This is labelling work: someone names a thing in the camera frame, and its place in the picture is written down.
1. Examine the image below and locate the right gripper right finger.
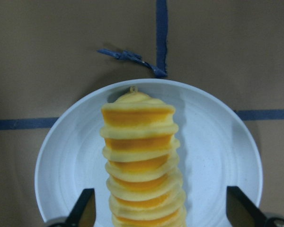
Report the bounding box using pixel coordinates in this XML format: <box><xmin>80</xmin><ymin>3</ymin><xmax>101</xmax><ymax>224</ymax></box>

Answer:
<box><xmin>226</xmin><ymin>186</ymin><xmax>284</xmax><ymax>227</ymax></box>

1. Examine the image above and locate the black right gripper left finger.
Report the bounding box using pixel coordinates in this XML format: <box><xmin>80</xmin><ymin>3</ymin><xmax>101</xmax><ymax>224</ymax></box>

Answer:
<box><xmin>48</xmin><ymin>188</ymin><xmax>96</xmax><ymax>227</ymax></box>

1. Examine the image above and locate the yellow sliced bread loaf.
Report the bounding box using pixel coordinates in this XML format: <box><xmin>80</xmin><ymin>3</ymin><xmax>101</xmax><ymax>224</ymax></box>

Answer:
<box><xmin>100</xmin><ymin>87</ymin><xmax>186</xmax><ymax>227</ymax></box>

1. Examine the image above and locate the blue round plate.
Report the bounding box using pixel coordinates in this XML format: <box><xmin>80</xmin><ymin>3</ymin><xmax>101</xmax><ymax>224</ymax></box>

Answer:
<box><xmin>35</xmin><ymin>79</ymin><xmax>263</xmax><ymax>227</ymax></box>

